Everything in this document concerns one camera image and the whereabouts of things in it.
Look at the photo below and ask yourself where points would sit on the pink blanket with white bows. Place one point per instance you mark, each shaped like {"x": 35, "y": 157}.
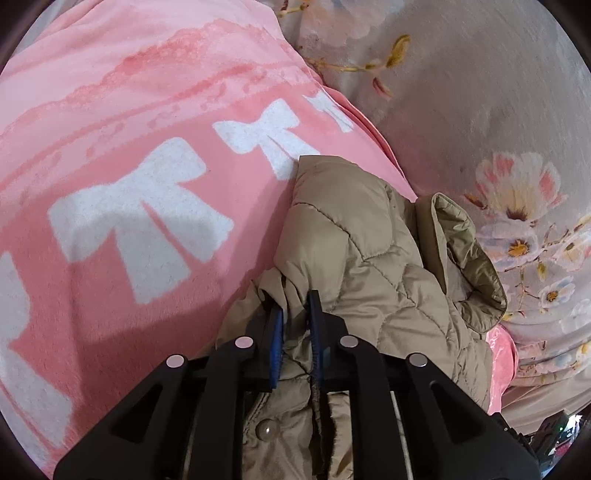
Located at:
{"x": 240, "y": 184}

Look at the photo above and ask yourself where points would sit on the grey floral bedsheet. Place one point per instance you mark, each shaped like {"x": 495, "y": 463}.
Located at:
{"x": 461, "y": 115}

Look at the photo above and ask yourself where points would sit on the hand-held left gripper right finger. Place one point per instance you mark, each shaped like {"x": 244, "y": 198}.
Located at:
{"x": 316, "y": 337}

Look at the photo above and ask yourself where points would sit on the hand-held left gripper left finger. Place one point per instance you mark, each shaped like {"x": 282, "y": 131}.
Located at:
{"x": 276, "y": 344}

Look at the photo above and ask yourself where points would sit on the tan quilted jacket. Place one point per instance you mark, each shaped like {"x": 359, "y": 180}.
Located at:
{"x": 369, "y": 267}

